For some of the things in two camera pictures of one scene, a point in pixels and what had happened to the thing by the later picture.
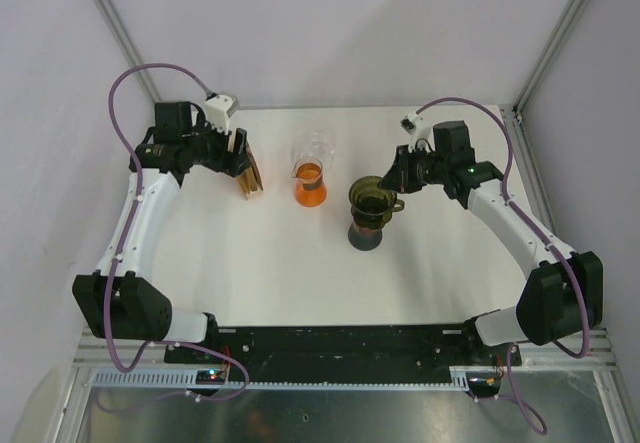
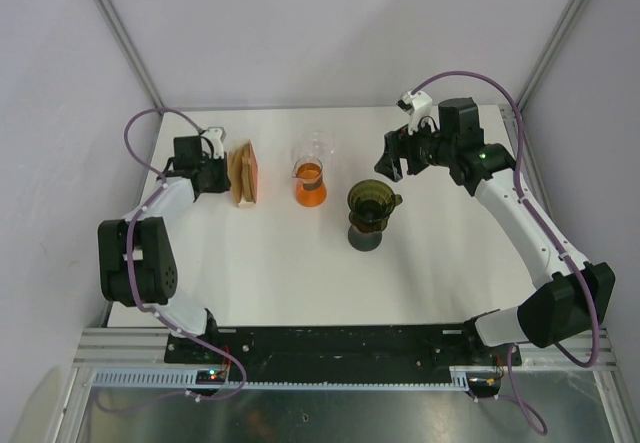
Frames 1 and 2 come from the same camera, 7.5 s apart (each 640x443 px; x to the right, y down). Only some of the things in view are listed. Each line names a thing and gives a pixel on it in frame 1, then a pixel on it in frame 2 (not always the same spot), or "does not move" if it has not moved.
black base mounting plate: [340, 352] does not move
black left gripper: [231, 163] -> [223, 184]
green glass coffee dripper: [371, 204] does not move
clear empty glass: [316, 144] does not move
